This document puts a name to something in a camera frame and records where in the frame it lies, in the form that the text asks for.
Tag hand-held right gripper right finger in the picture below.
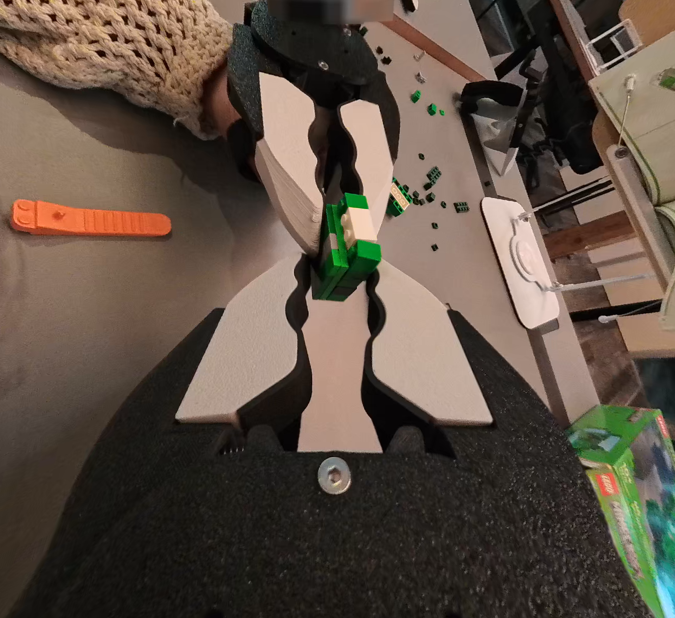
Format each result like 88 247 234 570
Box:
361 265 494 428

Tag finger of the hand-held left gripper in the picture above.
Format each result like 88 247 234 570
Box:
336 99 396 207
255 72 333 256

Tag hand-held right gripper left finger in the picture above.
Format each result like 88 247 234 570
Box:
174 254 317 426

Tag small green brick assembly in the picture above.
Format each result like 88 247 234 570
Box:
311 193 381 302

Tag person's left forearm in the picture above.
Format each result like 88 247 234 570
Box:
0 0 235 141

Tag green building set box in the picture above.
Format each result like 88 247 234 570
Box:
567 404 675 618

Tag person's left hand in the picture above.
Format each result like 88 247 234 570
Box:
203 66 233 141

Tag scattered small green bricks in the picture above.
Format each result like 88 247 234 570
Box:
375 45 473 252

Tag grey pointed tool holder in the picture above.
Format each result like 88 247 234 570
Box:
458 80 528 177

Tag orange brick separator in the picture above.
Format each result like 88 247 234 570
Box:
11 199 172 237

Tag building instruction booklet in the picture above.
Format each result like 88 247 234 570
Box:
588 32 675 239

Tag tan rounded board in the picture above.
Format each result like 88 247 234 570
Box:
617 0 675 49

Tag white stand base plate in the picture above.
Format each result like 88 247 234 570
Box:
481 175 675 331

